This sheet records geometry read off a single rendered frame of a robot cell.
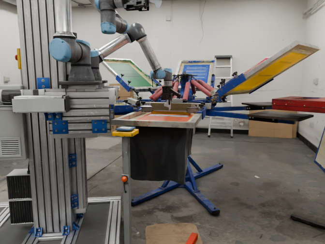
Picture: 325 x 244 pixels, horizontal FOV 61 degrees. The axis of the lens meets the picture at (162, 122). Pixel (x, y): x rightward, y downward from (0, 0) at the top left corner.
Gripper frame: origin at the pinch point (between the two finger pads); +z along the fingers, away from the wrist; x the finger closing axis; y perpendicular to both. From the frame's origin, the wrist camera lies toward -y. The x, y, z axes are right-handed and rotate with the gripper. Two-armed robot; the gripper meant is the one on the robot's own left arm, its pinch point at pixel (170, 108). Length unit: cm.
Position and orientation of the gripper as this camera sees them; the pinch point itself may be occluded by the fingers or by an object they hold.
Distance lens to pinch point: 246.2
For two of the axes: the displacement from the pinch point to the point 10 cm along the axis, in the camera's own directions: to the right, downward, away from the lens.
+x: -2.3, 1.6, -9.6
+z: 0.2, 9.9, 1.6
